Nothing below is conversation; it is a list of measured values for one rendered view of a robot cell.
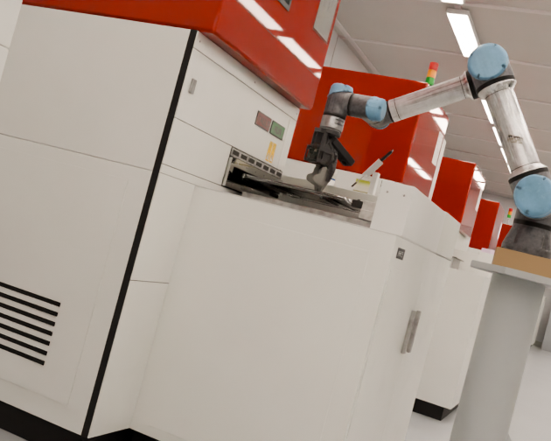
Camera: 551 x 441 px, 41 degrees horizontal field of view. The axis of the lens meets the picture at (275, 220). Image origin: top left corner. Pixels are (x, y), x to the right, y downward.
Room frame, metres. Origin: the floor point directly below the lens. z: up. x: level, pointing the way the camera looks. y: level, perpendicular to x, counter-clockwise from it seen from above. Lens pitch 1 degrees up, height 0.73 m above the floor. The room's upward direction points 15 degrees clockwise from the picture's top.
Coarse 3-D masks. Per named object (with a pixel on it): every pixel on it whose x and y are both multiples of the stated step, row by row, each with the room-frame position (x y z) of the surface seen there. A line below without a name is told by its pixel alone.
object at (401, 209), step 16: (384, 192) 1.99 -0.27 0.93; (400, 192) 1.98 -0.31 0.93; (416, 192) 2.00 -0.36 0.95; (384, 208) 1.99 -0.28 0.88; (400, 208) 1.97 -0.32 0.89; (416, 208) 2.04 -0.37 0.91; (432, 208) 2.24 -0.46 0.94; (384, 224) 1.99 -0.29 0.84; (400, 224) 1.97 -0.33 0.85; (416, 224) 2.09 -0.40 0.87; (432, 224) 2.30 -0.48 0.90; (416, 240) 2.14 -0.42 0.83; (432, 240) 2.36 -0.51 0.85
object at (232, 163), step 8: (232, 160) 2.30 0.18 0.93; (240, 160) 2.35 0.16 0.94; (232, 168) 2.31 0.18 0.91; (240, 168) 2.36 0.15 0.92; (248, 168) 2.42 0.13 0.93; (256, 168) 2.48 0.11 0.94; (224, 176) 2.30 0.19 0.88; (256, 176) 2.49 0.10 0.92; (264, 176) 2.54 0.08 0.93; (272, 176) 2.61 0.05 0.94; (224, 184) 2.30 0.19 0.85; (232, 184) 2.34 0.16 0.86; (240, 184) 2.39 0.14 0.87; (256, 192) 2.52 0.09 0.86
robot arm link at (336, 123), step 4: (324, 116) 2.34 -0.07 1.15; (328, 116) 2.34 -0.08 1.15; (332, 116) 2.33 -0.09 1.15; (336, 116) 2.33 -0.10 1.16; (324, 120) 2.34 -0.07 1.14; (328, 120) 2.33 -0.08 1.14; (332, 120) 2.33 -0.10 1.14; (336, 120) 2.33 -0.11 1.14; (340, 120) 2.34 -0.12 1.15; (344, 120) 2.35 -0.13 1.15; (320, 124) 2.36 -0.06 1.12; (324, 124) 2.34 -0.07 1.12; (328, 124) 2.33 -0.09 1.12; (332, 124) 2.33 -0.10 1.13; (336, 124) 2.33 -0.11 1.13; (340, 124) 2.34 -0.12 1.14; (328, 128) 2.34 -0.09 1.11; (332, 128) 2.33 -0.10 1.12; (336, 128) 2.33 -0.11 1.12; (340, 128) 2.34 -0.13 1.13; (340, 132) 2.37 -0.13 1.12
